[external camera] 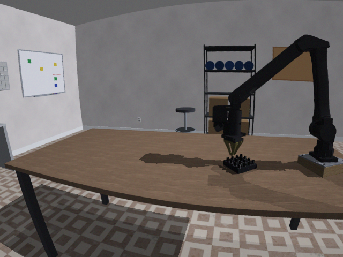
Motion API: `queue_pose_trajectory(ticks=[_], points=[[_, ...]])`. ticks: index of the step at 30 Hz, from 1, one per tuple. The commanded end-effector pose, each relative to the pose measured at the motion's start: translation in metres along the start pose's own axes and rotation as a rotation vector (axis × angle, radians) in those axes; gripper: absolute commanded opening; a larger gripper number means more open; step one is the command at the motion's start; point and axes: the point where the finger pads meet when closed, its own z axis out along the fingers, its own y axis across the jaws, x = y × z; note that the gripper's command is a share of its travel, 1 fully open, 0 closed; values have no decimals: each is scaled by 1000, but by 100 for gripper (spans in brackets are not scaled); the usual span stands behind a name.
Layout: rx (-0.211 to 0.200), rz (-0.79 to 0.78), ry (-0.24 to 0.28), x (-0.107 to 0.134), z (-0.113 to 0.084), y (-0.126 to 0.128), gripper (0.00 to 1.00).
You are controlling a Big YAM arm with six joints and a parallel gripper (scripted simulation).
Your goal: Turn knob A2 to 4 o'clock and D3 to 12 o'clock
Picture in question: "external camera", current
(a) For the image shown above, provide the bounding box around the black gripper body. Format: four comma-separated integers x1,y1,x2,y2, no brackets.
221,122,246,143

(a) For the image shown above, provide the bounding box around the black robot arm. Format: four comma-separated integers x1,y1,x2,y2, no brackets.
212,35,338,163

